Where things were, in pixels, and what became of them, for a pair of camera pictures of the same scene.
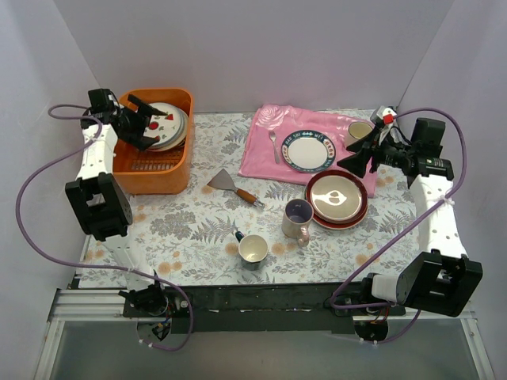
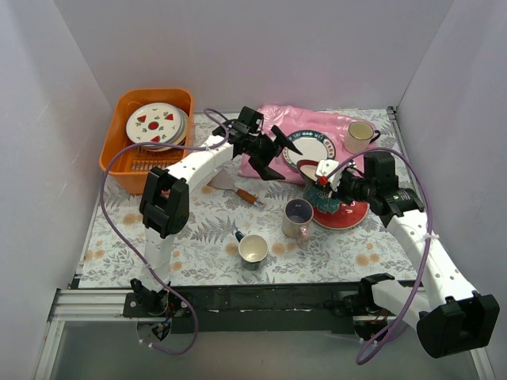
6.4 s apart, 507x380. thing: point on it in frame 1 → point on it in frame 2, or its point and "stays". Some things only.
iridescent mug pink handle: (297, 216) stays
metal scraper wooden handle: (223, 180) stays
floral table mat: (231, 229) stays
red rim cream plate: (337, 196) → (308, 168)
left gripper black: (132, 123) → (268, 150)
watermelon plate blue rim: (168, 127) stays
